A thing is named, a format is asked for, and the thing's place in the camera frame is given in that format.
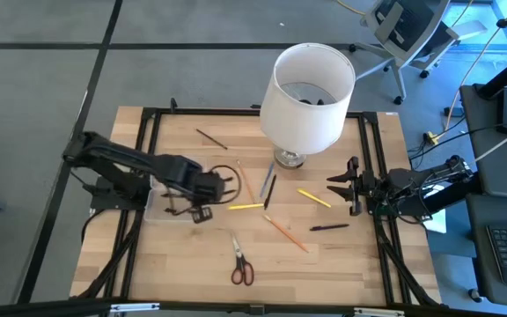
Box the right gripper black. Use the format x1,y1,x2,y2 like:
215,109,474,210
326,156,389,217

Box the yellow pen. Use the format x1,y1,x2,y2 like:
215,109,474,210
227,202,265,211
296,188,333,209

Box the black pen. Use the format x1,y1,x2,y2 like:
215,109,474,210
262,173,278,211
164,206,194,217

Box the dark purple pen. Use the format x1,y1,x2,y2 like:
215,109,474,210
308,223,351,232

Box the clear plastic supply box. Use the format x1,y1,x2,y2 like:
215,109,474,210
143,157,207,225

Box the orange pencil with pale eraser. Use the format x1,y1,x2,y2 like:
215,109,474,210
262,214,311,254

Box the red and black scissors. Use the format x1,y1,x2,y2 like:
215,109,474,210
229,232,255,287

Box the thin dark rod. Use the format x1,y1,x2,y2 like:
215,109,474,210
195,128,229,151

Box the white shade silver table lamp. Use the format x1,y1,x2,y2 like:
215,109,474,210
259,42,357,170

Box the grey side desk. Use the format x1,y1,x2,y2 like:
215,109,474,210
459,82,507,309

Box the grey office chair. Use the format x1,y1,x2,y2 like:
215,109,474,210
349,0,489,106

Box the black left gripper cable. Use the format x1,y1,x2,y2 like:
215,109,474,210
209,165,242,207

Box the yellow floor cable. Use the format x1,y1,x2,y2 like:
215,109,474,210
335,0,365,17

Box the yellow hanging cable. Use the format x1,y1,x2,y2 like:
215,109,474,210
445,0,507,133

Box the black overhead camera rail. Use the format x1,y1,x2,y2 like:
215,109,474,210
0,298,507,317

